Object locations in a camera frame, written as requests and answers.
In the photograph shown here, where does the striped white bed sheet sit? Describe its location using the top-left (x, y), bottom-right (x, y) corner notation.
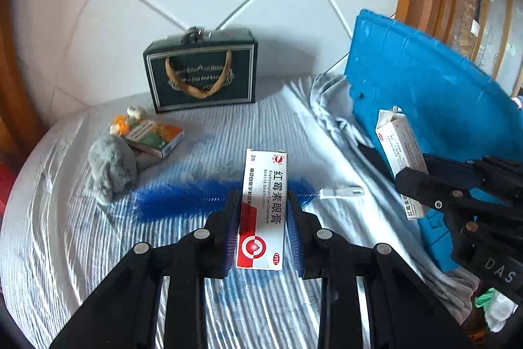
top-left (1, 75), bottom-right (479, 348)

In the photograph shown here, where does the blue feather duster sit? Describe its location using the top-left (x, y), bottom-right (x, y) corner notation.
top-left (130, 175), bottom-right (320, 223)

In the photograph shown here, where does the grey fluffy plush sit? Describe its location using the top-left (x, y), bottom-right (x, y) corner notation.
top-left (88, 135), bottom-right (137, 205)

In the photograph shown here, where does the blue plastic storage crate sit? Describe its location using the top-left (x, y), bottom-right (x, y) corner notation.
top-left (346, 10), bottom-right (522, 272)

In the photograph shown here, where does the rolled patterned carpet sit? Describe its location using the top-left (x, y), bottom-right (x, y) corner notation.
top-left (448, 0), bottom-right (482, 59)

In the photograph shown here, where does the black gift box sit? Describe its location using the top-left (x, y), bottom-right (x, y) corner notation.
top-left (143, 26), bottom-right (258, 113)

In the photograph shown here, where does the white orange plush toy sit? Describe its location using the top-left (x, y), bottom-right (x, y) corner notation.
top-left (108, 106), bottom-right (147, 136)

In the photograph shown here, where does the red white medicine box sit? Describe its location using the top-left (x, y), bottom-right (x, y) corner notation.
top-left (236, 149), bottom-right (287, 271)

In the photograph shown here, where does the green plastic bag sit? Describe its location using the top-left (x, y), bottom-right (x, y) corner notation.
top-left (473, 288), bottom-right (495, 310)

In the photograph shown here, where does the green orange medicine box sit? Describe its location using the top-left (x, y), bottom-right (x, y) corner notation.
top-left (122, 120), bottom-right (184, 159)

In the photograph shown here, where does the small white plastic piece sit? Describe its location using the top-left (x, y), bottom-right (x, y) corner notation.
top-left (319, 186), bottom-right (364, 199)

